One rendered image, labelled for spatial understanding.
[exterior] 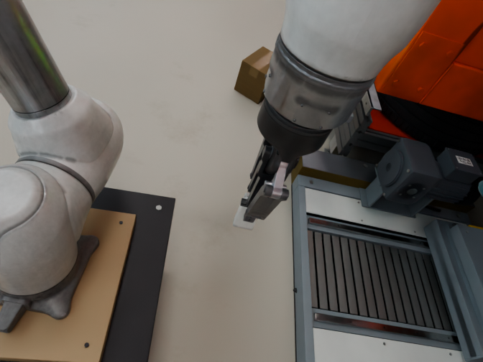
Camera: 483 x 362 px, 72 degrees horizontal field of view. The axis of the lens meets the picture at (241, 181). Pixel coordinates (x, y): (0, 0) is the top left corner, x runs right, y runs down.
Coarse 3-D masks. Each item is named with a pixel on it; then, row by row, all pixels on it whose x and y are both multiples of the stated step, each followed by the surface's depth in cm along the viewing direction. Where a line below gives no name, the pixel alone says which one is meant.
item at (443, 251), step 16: (432, 224) 134; (448, 224) 132; (432, 240) 132; (448, 240) 130; (448, 256) 122; (448, 272) 121; (464, 272) 120; (448, 288) 119; (464, 288) 118; (448, 304) 118; (464, 304) 111; (464, 320) 110; (480, 320) 110; (464, 336) 109; (480, 336) 108; (464, 352) 108; (480, 352) 102
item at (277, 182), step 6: (282, 162) 34; (282, 168) 34; (276, 174) 34; (282, 174) 34; (276, 180) 34; (282, 180) 34; (276, 186) 34; (282, 186) 34; (276, 192) 34; (276, 198) 34
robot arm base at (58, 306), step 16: (80, 240) 73; (96, 240) 74; (80, 256) 70; (80, 272) 69; (64, 288) 66; (0, 304) 63; (16, 304) 61; (32, 304) 63; (48, 304) 64; (64, 304) 65; (0, 320) 59; (16, 320) 61
